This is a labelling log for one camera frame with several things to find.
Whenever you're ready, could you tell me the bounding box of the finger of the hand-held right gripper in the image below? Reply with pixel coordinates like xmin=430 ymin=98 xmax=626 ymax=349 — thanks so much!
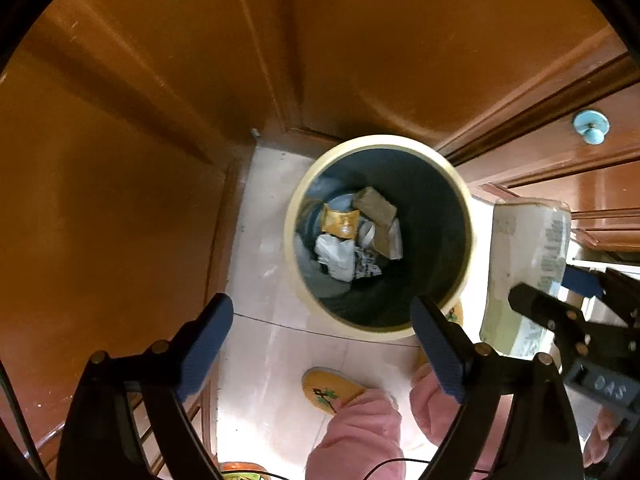
xmin=508 ymin=283 xmax=640 ymax=362
xmin=562 ymin=263 xmax=640 ymax=330

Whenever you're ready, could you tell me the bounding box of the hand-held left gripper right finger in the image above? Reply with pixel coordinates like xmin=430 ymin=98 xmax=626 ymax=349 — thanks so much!
xmin=409 ymin=294 xmax=586 ymax=480

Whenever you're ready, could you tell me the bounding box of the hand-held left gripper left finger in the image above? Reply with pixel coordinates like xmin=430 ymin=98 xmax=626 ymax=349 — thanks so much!
xmin=56 ymin=293 xmax=235 ymax=480

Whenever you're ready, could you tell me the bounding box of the pale green plastic bottle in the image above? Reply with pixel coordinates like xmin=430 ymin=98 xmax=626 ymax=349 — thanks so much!
xmin=479 ymin=199 xmax=572 ymax=358

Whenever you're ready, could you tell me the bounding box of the black white patterned wrapper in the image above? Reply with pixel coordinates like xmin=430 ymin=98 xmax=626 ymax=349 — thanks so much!
xmin=352 ymin=245 xmax=383 ymax=279

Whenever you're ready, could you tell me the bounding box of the cream trash bin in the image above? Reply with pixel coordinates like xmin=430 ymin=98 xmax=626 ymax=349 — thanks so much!
xmin=284 ymin=135 xmax=475 ymax=342

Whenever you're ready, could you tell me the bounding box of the white tissue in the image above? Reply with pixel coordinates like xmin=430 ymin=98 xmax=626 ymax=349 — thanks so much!
xmin=314 ymin=234 xmax=357 ymax=282

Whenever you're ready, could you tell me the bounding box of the brown grain packet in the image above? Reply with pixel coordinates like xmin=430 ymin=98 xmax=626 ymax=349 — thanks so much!
xmin=352 ymin=186 xmax=403 ymax=260

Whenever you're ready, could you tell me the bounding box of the yellow snack packet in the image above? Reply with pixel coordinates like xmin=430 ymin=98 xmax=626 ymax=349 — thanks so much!
xmin=320 ymin=203 xmax=361 ymax=241

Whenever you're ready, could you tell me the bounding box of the person's right hand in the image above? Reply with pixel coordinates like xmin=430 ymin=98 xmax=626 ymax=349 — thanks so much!
xmin=582 ymin=406 xmax=627 ymax=468

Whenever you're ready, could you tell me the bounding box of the person's right leg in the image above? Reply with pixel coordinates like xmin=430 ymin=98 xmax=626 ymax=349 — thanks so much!
xmin=410 ymin=362 xmax=516 ymax=448

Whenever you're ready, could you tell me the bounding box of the person's leg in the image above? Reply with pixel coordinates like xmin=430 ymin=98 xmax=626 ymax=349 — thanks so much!
xmin=305 ymin=387 xmax=405 ymax=480
xmin=410 ymin=362 xmax=516 ymax=448

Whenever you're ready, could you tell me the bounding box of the person's left leg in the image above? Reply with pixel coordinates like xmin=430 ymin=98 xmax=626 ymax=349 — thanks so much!
xmin=305 ymin=387 xmax=405 ymax=480

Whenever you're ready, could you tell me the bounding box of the orange round object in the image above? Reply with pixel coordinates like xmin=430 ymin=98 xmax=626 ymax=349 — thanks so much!
xmin=218 ymin=461 xmax=265 ymax=480

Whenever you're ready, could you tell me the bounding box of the teal cabinet knob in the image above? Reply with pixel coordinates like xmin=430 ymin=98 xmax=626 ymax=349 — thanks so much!
xmin=572 ymin=109 xmax=611 ymax=146

